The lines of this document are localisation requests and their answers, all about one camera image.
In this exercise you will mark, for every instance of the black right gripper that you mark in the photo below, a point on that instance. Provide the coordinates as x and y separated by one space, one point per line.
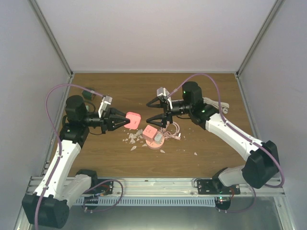
167 112

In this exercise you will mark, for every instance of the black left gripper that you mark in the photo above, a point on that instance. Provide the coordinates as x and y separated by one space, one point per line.
106 122

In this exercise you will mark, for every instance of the red pink charger plug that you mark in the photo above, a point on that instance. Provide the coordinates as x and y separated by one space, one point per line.
135 120

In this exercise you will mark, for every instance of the pink round socket tower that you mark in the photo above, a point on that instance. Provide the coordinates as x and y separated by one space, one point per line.
148 134

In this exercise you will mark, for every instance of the small grey white plug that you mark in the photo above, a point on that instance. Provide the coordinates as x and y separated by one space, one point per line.
158 138

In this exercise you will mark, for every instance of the dark green cube plug adapter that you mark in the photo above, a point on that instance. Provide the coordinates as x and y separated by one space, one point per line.
88 95

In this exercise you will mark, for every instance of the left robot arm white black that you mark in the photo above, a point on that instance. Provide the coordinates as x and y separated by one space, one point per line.
50 203

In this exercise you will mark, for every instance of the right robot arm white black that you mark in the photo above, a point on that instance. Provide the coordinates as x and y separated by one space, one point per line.
261 157

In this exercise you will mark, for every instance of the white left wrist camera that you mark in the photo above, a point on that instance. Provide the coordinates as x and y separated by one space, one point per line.
104 105

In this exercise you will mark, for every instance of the aluminium front rail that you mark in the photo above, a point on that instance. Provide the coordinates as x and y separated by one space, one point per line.
170 187

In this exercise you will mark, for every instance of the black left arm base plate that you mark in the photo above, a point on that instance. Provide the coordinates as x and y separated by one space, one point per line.
101 190

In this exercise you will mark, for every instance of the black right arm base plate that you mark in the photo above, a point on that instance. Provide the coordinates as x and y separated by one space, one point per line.
214 187

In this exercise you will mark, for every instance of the slotted grey cable duct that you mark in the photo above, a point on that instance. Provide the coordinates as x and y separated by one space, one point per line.
154 201

